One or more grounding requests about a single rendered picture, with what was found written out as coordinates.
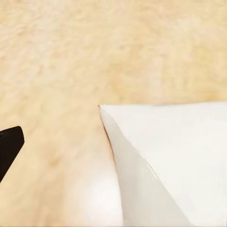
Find paper coffee filter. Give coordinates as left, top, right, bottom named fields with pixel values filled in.
left=100, top=100, right=227, bottom=227

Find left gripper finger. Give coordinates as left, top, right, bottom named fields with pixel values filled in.
left=0, top=126, right=25, bottom=182

